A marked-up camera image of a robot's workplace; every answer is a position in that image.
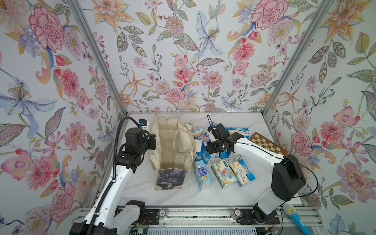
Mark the orange blue tissue pack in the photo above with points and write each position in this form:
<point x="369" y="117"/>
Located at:
<point x="242" y="172"/>

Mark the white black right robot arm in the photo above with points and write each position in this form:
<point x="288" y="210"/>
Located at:
<point x="287" y="177"/>

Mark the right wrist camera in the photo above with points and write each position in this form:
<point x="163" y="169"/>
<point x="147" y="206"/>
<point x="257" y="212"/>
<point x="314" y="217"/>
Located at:
<point x="213" y="131"/>

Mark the metal base rail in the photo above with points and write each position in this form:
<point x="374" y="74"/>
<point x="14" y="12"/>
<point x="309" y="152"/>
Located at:
<point x="222" y="220"/>

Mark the wooden chess board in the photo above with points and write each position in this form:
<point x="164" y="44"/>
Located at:
<point x="262" y="141"/>

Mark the colourful tissue pack at back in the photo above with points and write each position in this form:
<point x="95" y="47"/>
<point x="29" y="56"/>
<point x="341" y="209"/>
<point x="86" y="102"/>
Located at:
<point x="195" y="130"/>

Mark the blue white floral tissue pack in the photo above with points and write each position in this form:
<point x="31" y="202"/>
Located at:
<point x="243" y="131"/>

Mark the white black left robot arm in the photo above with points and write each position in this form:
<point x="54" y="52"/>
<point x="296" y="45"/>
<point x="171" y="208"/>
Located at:
<point x="117" y="179"/>

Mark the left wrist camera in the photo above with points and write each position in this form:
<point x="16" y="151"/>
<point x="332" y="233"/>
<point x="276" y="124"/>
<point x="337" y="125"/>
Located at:
<point x="144" y="124"/>

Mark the blue microphone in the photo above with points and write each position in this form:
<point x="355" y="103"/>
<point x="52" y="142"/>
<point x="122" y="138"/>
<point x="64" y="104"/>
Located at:
<point x="290" y="210"/>

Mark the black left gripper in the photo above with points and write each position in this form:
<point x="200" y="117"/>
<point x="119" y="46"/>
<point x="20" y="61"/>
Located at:
<point x="152" y="140"/>

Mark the cream canvas tote bag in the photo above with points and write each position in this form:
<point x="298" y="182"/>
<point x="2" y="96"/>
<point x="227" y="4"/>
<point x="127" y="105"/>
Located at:
<point x="174" y="154"/>

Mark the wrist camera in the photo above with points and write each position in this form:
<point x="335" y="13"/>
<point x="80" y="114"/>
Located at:
<point x="144" y="124"/>
<point x="213" y="131"/>

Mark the green cartoon tissue pack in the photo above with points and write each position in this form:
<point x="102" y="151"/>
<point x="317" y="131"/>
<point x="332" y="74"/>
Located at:
<point x="224" y="173"/>

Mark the purple tissue pack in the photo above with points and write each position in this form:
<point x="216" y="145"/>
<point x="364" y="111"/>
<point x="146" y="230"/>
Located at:
<point x="204" y="137"/>

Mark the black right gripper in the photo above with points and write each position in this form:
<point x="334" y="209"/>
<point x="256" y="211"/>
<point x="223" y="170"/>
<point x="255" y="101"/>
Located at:
<point x="209" y="149"/>

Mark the blue cartoon tissue pack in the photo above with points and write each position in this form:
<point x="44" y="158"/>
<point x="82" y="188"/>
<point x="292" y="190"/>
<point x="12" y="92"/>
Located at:
<point x="202" y="175"/>

